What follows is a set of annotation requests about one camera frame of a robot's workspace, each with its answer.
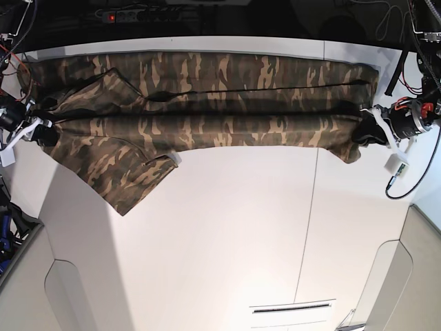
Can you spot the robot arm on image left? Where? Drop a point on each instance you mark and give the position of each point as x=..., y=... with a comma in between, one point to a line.
x=12, y=40

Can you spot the blue and black bin contents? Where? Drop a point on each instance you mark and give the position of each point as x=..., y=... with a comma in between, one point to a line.
x=18, y=230

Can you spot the camouflage T-shirt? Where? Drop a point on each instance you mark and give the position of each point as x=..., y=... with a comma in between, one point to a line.
x=120, y=119

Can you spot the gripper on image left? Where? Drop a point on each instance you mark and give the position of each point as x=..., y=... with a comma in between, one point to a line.
x=20, y=122

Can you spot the white camera box image left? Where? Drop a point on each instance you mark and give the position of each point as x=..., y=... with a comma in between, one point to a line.
x=7, y=157

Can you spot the black power strip red switch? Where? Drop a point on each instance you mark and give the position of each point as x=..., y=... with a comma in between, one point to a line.
x=137, y=15

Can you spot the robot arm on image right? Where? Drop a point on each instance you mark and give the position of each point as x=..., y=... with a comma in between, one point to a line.
x=421, y=27

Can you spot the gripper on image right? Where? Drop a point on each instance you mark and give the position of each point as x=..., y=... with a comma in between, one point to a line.
x=388, y=126

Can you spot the white camera box image right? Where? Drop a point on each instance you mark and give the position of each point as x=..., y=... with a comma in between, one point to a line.
x=396, y=166

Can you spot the white camera box image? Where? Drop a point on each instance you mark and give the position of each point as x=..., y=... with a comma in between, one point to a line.
x=7, y=157
x=396, y=166

